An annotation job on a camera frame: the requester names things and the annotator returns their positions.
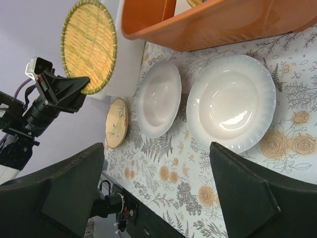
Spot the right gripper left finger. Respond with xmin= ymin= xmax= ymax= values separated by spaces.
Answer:
xmin=0 ymin=143 xmax=104 ymax=238

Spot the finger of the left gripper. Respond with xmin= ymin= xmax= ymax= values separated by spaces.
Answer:
xmin=46 ymin=71 xmax=90 ymax=107

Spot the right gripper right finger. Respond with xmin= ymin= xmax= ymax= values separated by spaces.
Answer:
xmin=210 ymin=142 xmax=317 ymax=238

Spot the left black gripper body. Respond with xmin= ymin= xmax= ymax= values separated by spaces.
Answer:
xmin=23 ymin=70 xmax=81 ymax=137

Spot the round woven bamboo mat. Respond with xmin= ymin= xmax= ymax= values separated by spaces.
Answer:
xmin=60 ymin=0 xmax=118 ymax=95

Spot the tan bird pattern plate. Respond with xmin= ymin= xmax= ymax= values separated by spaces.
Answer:
xmin=106 ymin=98 xmax=128 ymax=149

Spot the white plastic bin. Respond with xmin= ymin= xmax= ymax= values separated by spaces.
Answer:
xmin=90 ymin=0 xmax=145 ymax=100

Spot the orange plastic bin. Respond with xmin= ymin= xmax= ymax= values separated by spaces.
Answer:
xmin=121 ymin=0 xmax=317 ymax=52

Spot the large white paper plate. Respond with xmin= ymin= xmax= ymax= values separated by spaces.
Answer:
xmin=136 ymin=60 xmax=182 ymax=139

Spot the small white paper plate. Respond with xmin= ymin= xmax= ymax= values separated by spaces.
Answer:
xmin=186 ymin=55 xmax=276 ymax=154

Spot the small woven bamboo tray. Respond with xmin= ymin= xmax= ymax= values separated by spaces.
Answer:
xmin=187 ymin=0 xmax=205 ymax=7

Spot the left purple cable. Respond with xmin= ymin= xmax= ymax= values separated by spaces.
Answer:
xmin=0 ymin=76 xmax=34 ymax=149

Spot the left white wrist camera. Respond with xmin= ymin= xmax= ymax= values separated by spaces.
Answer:
xmin=25 ymin=57 xmax=53 ymax=81

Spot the black aluminium base frame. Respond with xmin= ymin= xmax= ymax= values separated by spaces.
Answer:
xmin=90 ymin=172 xmax=184 ymax=238

